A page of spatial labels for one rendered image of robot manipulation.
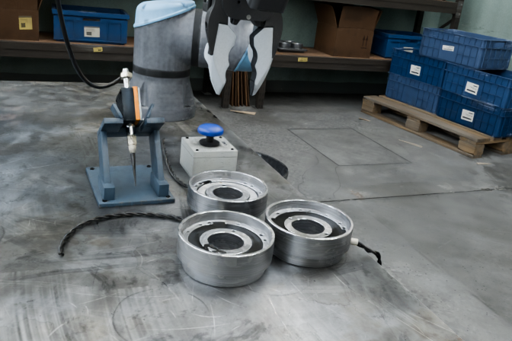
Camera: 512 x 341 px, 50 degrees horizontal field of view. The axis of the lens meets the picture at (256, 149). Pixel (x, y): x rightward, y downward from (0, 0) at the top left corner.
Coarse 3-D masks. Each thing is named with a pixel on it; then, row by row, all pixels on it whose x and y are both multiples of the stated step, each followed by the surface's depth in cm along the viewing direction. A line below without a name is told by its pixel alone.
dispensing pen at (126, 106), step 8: (128, 72) 76; (128, 80) 76; (120, 88) 74; (128, 88) 74; (120, 96) 74; (128, 96) 73; (120, 104) 74; (128, 104) 73; (120, 112) 74; (128, 112) 73; (128, 120) 73; (128, 128) 74; (128, 136) 74; (128, 144) 74
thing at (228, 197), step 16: (192, 176) 72; (208, 176) 75; (224, 176) 76; (240, 176) 76; (192, 192) 68; (208, 192) 71; (224, 192) 74; (240, 192) 73; (256, 192) 73; (192, 208) 69; (208, 208) 67; (224, 208) 66; (240, 208) 67; (256, 208) 68
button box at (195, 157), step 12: (192, 144) 84; (204, 144) 83; (216, 144) 84; (228, 144) 86; (192, 156) 81; (204, 156) 81; (216, 156) 82; (228, 156) 83; (192, 168) 81; (204, 168) 82; (216, 168) 83; (228, 168) 84
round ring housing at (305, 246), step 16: (272, 208) 67; (288, 208) 69; (304, 208) 70; (320, 208) 69; (336, 208) 68; (272, 224) 62; (288, 224) 65; (304, 224) 67; (320, 224) 66; (352, 224) 64; (288, 240) 60; (304, 240) 60; (320, 240) 60; (336, 240) 60; (288, 256) 62; (304, 256) 60; (320, 256) 60; (336, 256) 61
